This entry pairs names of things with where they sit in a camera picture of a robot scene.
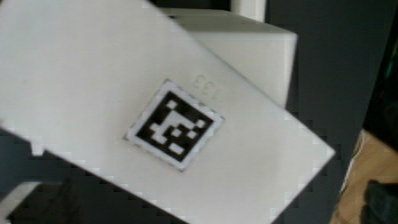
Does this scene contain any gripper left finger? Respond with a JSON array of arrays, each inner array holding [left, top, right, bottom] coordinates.
[[0, 179, 84, 224]]

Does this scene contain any small white cube part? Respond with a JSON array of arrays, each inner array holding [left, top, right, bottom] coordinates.
[[0, 0, 335, 224]]

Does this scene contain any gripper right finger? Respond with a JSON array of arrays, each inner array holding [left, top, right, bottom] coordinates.
[[361, 180, 398, 224]]

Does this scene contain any white cabinet body box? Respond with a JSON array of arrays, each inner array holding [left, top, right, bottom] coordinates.
[[157, 0, 299, 107]]

